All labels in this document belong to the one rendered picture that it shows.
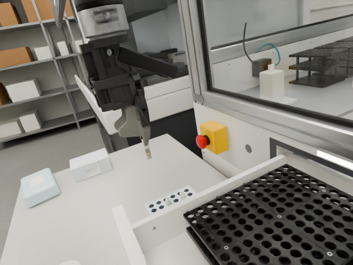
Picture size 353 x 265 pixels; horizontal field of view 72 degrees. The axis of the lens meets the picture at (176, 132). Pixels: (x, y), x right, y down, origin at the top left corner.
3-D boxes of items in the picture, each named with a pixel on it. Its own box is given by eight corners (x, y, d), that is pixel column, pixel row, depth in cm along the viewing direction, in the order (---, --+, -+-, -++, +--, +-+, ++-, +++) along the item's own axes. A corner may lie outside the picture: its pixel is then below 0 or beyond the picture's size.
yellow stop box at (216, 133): (214, 156, 64) (210, 132, 62) (200, 147, 71) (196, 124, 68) (229, 150, 66) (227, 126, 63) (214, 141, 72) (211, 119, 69)
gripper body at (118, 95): (97, 106, 48) (76, 43, 43) (138, 95, 50) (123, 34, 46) (103, 116, 41) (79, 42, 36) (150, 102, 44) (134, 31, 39)
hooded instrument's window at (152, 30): (104, 111, 101) (65, -13, 83) (75, 74, 253) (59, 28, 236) (299, 54, 139) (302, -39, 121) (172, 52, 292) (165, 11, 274)
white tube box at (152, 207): (158, 239, 52) (155, 226, 51) (147, 216, 60) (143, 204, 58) (207, 215, 56) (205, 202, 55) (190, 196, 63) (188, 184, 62)
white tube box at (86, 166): (75, 183, 80) (70, 170, 78) (74, 172, 87) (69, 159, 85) (113, 169, 84) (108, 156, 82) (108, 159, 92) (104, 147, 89)
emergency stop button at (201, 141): (203, 152, 64) (200, 139, 63) (195, 146, 68) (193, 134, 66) (212, 148, 65) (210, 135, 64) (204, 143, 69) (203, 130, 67)
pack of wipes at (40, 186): (62, 194, 75) (56, 182, 74) (28, 210, 71) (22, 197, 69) (53, 176, 87) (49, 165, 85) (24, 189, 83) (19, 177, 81)
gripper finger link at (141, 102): (137, 123, 48) (125, 80, 45) (145, 121, 48) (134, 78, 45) (143, 130, 44) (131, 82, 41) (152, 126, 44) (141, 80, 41)
